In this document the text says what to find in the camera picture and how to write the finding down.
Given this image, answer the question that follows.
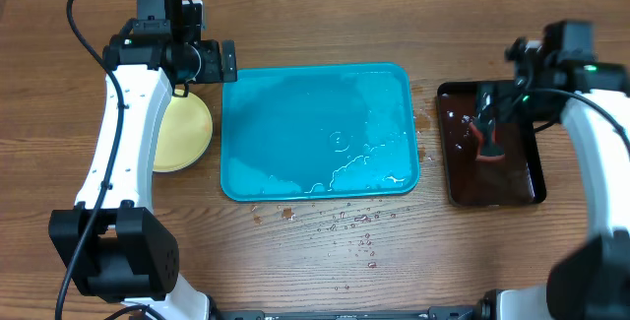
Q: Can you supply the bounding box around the orange green scrub sponge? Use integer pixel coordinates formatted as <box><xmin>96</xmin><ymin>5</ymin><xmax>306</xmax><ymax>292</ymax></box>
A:
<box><xmin>470</xmin><ymin>118</ymin><xmax>505</xmax><ymax>161</ymax></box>

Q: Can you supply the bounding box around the yellow plate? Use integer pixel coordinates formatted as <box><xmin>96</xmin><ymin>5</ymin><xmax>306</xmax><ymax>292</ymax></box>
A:
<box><xmin>153</xmin><ymin>89</ymin><xmax>213</xmax><ymax>173</ymax></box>

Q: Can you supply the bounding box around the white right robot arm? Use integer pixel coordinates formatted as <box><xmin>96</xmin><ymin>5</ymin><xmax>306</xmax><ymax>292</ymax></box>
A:
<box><xmin>471</xmin><ymin>20</ymin><xmax>629</xmax><ymax>320</ymax></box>

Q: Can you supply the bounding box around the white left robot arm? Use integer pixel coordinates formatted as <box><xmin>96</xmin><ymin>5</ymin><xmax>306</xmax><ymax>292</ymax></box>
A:
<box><xmin>48</xmin><ymin>0</ymin><xmax>420</xmax><ymax>319</ymax></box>

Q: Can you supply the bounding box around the black water tray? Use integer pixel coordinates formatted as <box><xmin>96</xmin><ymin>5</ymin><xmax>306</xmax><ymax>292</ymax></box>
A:
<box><xmin>436</xmin><ymin>82</ymin><xmax>547</xmax><ymax>207</ymax></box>

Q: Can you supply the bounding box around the teal plastic tray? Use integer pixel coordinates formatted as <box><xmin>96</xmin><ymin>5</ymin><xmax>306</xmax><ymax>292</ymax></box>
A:
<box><xmin>220</xmin><ymin>62</ymin><xmax>420</xmax><ymax>202</ymax></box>

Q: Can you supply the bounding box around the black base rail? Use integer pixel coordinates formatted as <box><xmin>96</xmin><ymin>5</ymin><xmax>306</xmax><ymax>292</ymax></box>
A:
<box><xmin>210</xmin><ymin>304</ymin><xmax>494</xmax><ymax>320</ymax></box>

